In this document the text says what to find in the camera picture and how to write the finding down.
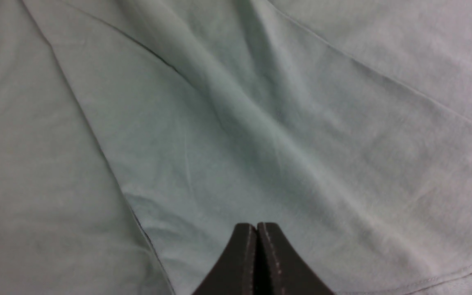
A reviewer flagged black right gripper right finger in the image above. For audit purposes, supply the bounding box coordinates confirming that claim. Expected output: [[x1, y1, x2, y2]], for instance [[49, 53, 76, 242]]
[[256, 222, 334, 295]]

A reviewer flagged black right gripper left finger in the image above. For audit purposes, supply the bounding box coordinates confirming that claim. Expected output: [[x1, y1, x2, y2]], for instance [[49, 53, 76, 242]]
[[194, 223, 257, 295]]

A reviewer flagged green long-sleeved shirt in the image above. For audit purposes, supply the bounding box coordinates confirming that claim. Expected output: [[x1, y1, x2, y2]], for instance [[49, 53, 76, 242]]
[[0, 0, 472, 295]]

